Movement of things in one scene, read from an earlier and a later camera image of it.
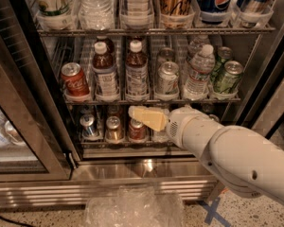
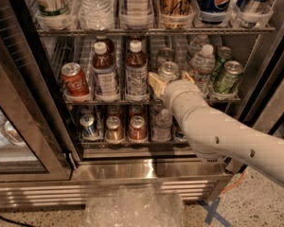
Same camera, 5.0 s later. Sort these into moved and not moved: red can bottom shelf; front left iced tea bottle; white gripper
Moved: white gripper
Not moved: red can bottom shelf; front left iced tea bottle
